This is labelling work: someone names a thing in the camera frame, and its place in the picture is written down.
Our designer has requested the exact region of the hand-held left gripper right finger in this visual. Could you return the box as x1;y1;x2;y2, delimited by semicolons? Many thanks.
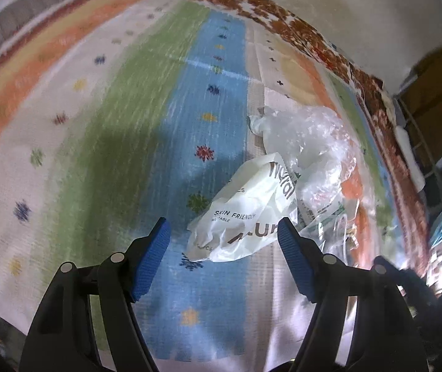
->
277;218;431;372

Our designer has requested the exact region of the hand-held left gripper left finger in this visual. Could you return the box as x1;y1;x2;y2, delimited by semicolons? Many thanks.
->
19;217;172;372

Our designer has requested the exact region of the white printed plastic bag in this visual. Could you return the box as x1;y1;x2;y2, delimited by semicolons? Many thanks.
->
186;152;303;263

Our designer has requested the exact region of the striped colourful blanket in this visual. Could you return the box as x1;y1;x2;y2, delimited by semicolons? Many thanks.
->
0;0;434;365

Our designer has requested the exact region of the brown wooden cabinet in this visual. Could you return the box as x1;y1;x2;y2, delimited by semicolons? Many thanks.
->
399;44;442;163

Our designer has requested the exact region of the metal wire rack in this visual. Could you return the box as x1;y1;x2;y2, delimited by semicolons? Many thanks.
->
393;93;442;202

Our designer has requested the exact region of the clear crinkled plastic bag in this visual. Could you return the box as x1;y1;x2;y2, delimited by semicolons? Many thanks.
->
247;105;365;264

